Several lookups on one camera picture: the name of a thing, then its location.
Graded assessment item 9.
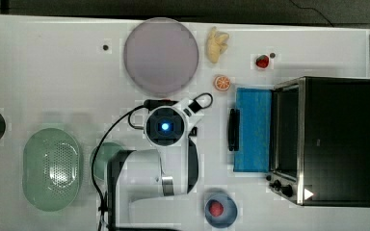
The black toaster oven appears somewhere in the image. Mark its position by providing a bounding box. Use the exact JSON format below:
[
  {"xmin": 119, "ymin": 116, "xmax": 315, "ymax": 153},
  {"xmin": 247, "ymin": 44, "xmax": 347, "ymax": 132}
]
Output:
[{"xmin": 267, "ymin": 76, "xmax": 370, "ymax": 208}]

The red toy strawberry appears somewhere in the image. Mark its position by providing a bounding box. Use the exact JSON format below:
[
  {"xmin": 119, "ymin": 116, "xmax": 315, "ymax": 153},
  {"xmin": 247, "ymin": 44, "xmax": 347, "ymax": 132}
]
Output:
[{"xmin": 255, "ymin": 55, "xmax": 270, "ymax": 68}]

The orange slice toy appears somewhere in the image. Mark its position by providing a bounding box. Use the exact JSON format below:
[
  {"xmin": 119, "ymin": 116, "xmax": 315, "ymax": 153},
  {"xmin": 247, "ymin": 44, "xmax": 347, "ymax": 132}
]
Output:
[{"xmin": 213, "ymin": 75, "xmax": 231, "ymax": 91}]

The black oven door handle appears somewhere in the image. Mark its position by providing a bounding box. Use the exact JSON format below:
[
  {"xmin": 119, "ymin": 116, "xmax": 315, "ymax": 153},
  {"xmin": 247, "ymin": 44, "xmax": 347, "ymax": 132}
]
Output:
[{"xmin": 227, "ymin": 109, "xmax": 240, "ymax": 151}]

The blue bowl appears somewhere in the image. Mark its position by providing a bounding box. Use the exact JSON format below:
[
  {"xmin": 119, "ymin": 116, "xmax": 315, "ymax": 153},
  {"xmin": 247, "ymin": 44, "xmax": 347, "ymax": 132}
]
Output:
[{"xmin": 204, "ymin": 192, "xmax": 238, "ymax": 228}]

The blue oven door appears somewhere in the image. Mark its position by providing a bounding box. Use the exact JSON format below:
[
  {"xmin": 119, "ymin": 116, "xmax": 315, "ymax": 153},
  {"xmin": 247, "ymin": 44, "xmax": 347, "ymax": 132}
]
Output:
[{"xmin": 233, "ymin": 88, "xmax": 272, "ymax": 172}]

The green measuring cup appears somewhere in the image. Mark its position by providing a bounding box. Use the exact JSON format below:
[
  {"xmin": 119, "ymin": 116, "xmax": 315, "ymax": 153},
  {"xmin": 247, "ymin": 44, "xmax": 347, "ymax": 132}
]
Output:
[{"xmin": 90, "ymin": 142, "xmax": 123, "ymax": 181}]

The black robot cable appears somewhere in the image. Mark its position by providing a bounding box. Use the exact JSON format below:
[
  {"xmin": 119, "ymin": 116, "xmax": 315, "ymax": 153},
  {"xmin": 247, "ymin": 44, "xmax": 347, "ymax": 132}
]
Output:
[{"xmin": 91, "ymin": 92, "xmax": 214, "ymax": 231}]

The red toy in bowl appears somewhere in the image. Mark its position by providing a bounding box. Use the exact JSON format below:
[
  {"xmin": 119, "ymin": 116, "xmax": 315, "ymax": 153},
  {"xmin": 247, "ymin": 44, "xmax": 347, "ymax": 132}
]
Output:
[{"xmin": 209, "ymin": 200, "xmax": 225, "ymax": 218}]

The green plastic colander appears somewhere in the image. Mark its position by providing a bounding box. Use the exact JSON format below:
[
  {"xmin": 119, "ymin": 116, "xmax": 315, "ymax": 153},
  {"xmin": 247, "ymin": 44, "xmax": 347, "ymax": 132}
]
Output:
[{"xmin": 22, "ymin": 128, "xmax": 82, "ymax": 212}]

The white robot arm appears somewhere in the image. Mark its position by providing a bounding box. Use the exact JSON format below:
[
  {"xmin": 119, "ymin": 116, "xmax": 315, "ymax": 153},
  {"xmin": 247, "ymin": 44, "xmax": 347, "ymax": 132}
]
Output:
[{"xmin": 106, "ymin": 98, "xmax": 203, "ymax": 231}]

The grey round plate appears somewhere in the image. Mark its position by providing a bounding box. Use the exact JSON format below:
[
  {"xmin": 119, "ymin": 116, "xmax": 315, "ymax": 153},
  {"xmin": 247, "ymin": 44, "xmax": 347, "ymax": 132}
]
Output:
[{"xmin": 123, "ymin": 17, "xmax": 199, "ymax": 95}]

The yellow plush banana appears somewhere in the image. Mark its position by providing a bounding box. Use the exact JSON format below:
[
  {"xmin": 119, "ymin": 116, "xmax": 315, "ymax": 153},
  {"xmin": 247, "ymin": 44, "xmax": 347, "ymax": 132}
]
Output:
[{"xmin": 205, "ymin": 27, "xmax": 229, "ymax": 64}]

